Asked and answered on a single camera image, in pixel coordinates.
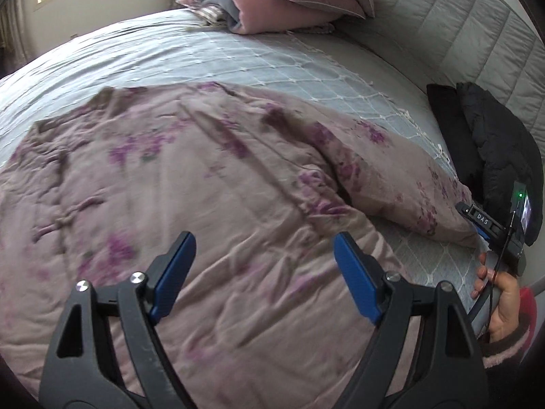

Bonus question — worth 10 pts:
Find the grey checked bedspread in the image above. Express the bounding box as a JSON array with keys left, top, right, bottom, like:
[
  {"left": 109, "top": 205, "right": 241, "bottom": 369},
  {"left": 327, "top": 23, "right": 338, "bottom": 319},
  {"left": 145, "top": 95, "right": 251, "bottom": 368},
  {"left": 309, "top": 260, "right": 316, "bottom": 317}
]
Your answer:
[{"left": 0, "top": 9, "right": 490, "bottom": 337}]

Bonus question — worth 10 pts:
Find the pale curtain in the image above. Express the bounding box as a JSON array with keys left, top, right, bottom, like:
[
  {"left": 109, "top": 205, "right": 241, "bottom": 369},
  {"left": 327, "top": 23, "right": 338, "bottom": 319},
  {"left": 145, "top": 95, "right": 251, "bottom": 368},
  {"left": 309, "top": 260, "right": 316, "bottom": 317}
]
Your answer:
[{"left": 0, "top": 0, "right": 41, "bottom": 77}]

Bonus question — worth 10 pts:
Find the black puffer jacket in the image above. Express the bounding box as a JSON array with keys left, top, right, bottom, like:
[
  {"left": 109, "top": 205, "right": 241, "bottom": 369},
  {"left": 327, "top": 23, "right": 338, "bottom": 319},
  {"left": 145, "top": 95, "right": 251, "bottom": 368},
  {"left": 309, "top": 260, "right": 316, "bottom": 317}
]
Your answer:
[{"left": 455, "top": 82, "right": 543, "bottom": 248}]

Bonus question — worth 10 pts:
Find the person's right forearm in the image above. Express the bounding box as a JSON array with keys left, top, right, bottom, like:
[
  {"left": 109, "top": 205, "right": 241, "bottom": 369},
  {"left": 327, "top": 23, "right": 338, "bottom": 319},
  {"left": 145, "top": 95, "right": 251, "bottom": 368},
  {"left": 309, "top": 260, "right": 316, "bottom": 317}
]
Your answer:
[{"left": 481, "top": 286, "right": 542, "bottom": 371}]

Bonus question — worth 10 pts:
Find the folded pink quilt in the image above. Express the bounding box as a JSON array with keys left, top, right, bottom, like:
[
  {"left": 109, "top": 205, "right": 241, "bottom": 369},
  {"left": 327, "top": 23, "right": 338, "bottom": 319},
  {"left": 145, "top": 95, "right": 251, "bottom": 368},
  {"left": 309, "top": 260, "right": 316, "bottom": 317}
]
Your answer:
[{"left": 176, "top": 0, "right": 341, "bottom": 35}]

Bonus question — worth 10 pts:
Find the person's right hand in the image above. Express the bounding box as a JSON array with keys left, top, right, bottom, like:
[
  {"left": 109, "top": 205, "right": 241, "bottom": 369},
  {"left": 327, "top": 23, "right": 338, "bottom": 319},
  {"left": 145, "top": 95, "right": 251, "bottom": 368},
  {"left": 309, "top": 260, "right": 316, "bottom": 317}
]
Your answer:
[{"left": 474, "top": 252, "right": 522, "bottom": 344}]

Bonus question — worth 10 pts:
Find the grey bed sheet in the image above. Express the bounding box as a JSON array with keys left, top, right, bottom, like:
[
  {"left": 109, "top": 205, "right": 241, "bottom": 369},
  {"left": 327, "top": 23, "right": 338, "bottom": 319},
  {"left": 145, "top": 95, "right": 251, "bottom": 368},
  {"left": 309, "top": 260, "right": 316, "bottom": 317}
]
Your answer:
[{"left": 294, "top": 26, "right": 469, "bottom": 171}]

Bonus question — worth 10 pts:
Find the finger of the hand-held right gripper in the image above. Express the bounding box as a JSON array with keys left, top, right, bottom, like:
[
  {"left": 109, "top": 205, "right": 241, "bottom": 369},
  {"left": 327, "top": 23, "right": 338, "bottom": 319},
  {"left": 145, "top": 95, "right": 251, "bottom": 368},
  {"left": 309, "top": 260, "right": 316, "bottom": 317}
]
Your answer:
[{"left": 455, "top": 201, "right": 511, "bottom": 248}]

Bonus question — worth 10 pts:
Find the black folded cloth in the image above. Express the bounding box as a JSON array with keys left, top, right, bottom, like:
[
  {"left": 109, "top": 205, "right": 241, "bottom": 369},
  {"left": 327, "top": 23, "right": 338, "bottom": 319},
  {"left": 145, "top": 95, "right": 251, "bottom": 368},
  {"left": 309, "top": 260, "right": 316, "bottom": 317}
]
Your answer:
[{"left": 427, "top": 83, "right": 484, "bottom": 197}]

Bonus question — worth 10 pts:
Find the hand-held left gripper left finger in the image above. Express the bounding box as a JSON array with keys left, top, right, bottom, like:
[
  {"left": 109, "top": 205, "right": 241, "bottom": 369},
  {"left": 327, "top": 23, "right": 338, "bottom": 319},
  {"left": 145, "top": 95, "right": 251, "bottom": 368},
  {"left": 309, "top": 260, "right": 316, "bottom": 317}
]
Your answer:
[{"left": 39, "top": 231, "right": 197, "bottom": 409}]

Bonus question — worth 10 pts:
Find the grey padded headboard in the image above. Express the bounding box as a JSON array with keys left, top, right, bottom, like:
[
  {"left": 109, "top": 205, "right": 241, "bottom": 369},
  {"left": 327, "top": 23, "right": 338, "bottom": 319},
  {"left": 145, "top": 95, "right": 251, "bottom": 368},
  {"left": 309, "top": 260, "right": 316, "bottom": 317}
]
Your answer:
[{"left": 358, "top": 0, "right": 545, "bottom": 146}]

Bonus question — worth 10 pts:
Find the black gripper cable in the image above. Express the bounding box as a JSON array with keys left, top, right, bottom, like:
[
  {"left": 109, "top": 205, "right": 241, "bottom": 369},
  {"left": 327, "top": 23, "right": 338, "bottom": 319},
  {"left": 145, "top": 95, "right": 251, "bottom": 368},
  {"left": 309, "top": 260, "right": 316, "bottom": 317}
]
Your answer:
[{"left": 487, "top": 211, "right": 518, "bottom": 333}]

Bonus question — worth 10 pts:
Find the striped cloth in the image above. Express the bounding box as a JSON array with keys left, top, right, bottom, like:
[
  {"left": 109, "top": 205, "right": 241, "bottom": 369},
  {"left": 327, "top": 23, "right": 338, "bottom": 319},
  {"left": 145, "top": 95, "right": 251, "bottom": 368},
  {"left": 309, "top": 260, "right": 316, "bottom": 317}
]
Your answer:
[{"left": 198, "top": 5, "right": 231, "bottom": 25}]

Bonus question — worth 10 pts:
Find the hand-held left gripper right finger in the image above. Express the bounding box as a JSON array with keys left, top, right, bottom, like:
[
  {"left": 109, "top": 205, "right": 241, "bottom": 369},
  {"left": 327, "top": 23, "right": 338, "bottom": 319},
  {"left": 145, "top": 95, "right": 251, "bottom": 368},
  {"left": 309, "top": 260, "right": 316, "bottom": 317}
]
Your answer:
[{"left": 333, "top": 232, "right": 490, "bottom": 409}]

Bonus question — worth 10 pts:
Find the pink floral garment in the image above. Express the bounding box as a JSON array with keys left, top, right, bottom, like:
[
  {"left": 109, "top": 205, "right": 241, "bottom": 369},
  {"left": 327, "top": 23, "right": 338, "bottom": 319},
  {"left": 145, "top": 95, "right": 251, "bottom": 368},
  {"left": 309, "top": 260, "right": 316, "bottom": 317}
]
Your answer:
[{"left": 0, "top": 82, "right": 484, "bottom": 409}]

